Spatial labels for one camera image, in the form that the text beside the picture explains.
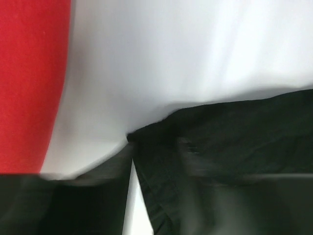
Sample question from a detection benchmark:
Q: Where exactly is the red tank top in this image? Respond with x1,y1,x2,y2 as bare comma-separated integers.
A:
0,0,71,174

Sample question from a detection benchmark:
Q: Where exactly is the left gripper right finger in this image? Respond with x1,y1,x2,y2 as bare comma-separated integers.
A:
178,139,313,235

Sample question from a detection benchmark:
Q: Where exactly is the black tank top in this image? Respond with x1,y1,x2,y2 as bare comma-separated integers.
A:
127,90,313,235

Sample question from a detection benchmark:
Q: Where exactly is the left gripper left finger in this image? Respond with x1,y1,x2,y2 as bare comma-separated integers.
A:
0,144,134,235

